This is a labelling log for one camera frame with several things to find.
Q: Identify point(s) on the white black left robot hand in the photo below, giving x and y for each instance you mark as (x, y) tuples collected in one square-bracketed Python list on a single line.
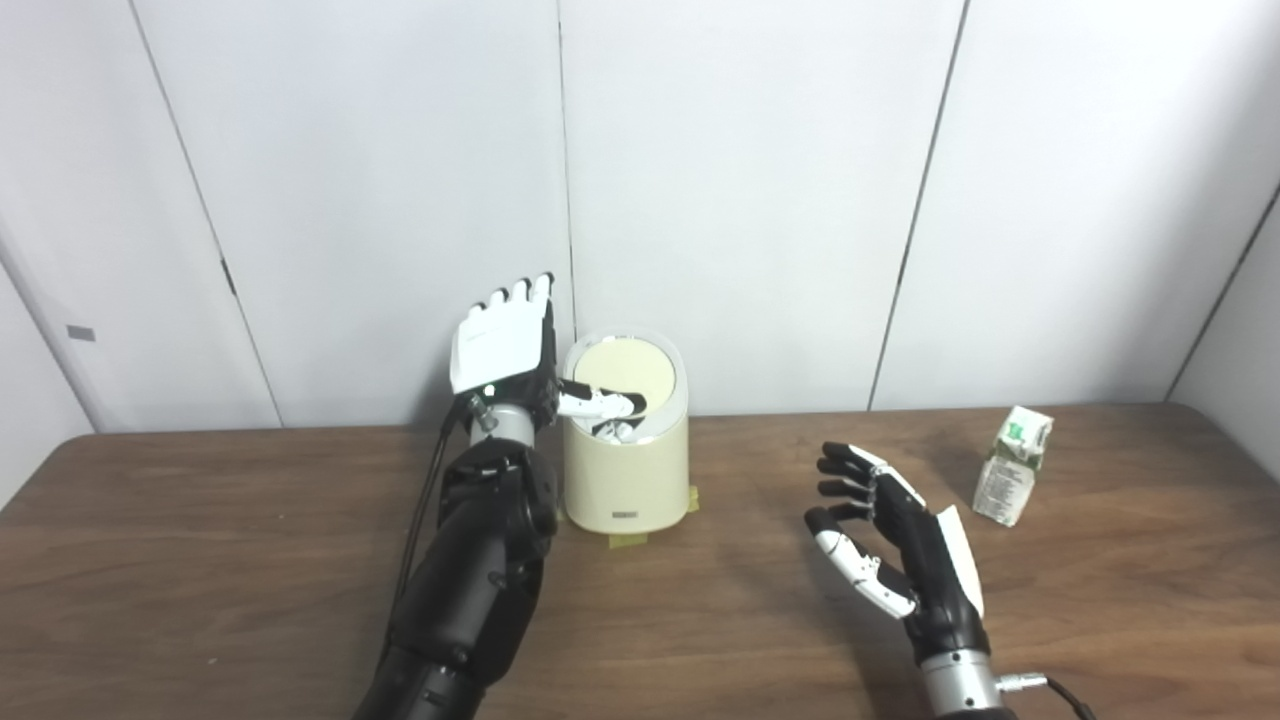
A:
[(500, 345)]

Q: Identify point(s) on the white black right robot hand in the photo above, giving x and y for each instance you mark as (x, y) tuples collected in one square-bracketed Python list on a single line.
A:
[(935, 585)]

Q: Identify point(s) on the cream round bin lid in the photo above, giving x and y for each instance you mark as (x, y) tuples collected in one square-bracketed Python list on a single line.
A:
[(630, 365)]

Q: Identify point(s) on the white green milk carton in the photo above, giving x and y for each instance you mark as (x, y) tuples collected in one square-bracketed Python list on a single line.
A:
[(1008, 475)]

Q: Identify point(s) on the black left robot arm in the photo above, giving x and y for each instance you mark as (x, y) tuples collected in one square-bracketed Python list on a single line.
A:
[(475, 580)]

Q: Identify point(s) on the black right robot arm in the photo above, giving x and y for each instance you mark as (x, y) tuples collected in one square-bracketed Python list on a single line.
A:
[(960, 685)]

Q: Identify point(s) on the cream-colored cylindrical bin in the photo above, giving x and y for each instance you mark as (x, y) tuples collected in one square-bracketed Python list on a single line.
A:
[(628, 480)]

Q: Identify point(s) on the black wall seam clip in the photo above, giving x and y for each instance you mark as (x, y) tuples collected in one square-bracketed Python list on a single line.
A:
[(228, 277)]

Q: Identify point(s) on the small grey wall label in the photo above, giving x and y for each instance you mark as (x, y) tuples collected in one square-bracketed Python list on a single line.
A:
[(80, 333)]

